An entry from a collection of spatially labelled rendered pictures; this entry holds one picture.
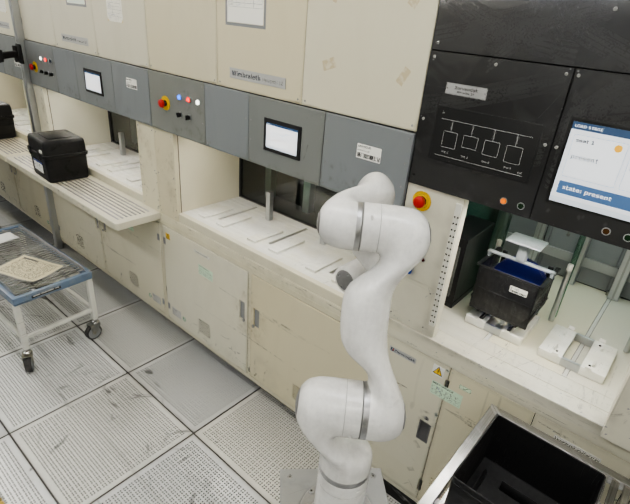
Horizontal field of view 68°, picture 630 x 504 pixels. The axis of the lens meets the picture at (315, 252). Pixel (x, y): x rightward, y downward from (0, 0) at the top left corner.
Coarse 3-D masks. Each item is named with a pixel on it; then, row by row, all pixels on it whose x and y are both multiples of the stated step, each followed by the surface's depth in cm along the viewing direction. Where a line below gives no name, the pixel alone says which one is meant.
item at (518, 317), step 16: (512, 240) 165; (528, 240) 166; (496, 256) 180; (512, 256) 171; (480, 272) 169; (496, 272) 165; (480, 288) 171; (496, 288) 167; (512, 288) 163; (528, 288) 160; (544, 288) 157; (480, 304) 173; (496, 304) 169; (512, 304) 165; (528, 304) 161; (512, 320) 167; (528, 320) 163
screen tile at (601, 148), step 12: (576, 144) 120; (588, 144) 118; (600, 144) 116; (612, 144) 114; (624, 144) 113; (600, 156) 117; (612, 156) 115; (624, 156) 114; (564, 168) 123; (576, 168) 121; (588, 168) 119; (600, 168) 118; (612, 168) 116; (588, 180) 120; (600, 180) 118; (612, 180) 117
